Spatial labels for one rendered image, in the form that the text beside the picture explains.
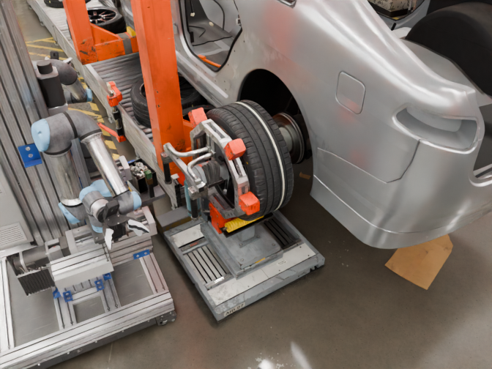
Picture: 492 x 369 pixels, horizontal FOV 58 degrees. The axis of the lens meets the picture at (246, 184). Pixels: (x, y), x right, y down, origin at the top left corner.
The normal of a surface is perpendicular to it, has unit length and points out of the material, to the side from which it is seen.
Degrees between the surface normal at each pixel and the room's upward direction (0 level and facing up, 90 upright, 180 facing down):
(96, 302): 0
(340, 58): 80
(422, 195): 90
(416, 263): 2
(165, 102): 90
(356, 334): 0
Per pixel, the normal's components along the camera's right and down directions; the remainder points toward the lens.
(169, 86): 0.53, 0.55
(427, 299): 0.00, -0.76
